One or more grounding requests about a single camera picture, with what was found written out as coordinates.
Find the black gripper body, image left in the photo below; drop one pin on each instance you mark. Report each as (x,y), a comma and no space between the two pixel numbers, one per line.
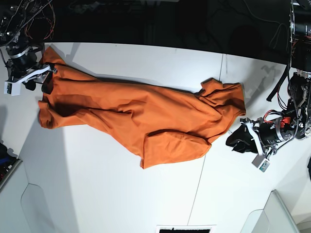
(23,66)

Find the grey tool tray, left edge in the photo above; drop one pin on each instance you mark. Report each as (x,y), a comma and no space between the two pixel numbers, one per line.
(8,165)

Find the orange t-shirt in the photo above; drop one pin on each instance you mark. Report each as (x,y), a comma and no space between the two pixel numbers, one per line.
(158,124)

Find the white framed black panel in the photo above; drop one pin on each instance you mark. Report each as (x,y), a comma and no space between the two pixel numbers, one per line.
(185,229)

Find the grey box, bottom right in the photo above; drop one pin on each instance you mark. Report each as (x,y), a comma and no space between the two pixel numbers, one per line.
(273,218)

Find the white wrist camera, image right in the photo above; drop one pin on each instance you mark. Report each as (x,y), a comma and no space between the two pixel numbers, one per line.
(261,163)

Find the white wrist camera, image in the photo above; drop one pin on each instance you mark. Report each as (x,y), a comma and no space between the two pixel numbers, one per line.
(11,88)
(261,163)

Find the white wrist camera, image left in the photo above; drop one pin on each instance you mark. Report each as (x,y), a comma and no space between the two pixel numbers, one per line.
(11,88)

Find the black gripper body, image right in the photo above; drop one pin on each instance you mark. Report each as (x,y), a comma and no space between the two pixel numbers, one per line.
(269,136)

